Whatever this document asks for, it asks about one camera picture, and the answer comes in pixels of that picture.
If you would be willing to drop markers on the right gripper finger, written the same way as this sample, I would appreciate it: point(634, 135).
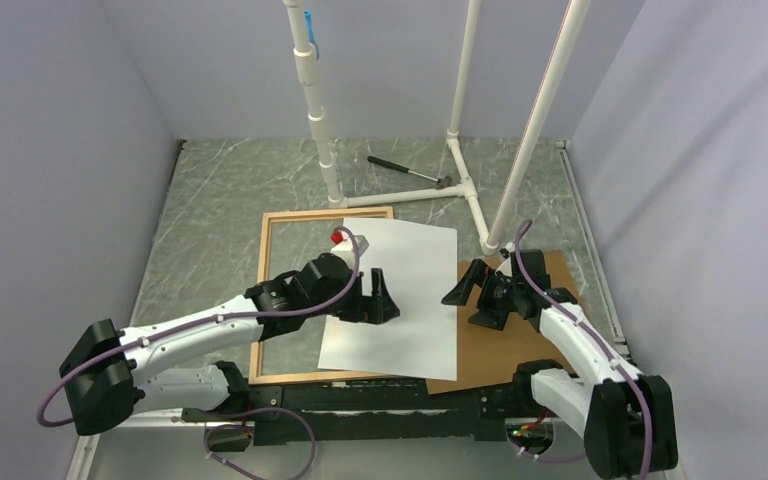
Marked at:
point(474, 276)
point(492, 319)

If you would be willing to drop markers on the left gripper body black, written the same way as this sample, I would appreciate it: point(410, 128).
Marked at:
point(354, 299)

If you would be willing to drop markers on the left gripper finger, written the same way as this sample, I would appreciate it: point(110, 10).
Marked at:
point(382, 307)
point(354, 315)

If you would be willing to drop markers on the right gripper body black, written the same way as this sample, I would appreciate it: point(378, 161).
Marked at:
point(498, 293)

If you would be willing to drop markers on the glossy landscape photo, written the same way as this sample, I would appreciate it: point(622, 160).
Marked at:
point(419, 263)

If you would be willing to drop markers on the clear acrylic glazing sheet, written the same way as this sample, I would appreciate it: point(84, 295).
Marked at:
point(291, 245)

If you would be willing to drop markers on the wooden picture frame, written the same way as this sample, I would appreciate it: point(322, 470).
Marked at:
point(319, 287)

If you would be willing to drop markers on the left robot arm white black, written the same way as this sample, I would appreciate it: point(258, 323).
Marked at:
point(111, 374)

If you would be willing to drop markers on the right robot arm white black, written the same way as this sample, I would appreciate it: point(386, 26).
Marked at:
point(624, 417)

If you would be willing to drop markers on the white PVC pipe stand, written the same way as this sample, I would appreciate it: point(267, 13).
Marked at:
point(489, 234)

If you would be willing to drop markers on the blue clip on pipe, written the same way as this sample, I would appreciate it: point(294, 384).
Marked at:
point(310, 33)

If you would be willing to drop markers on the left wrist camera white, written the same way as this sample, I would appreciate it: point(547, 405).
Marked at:
point(348, 248)

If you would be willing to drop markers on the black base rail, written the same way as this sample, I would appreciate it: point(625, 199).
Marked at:
point(382, 409)

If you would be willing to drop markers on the black handled hammer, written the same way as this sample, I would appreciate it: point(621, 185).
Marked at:
point(439, 182)

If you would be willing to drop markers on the aluminium extrusion rail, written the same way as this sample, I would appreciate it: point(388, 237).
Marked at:
point(155, 445)

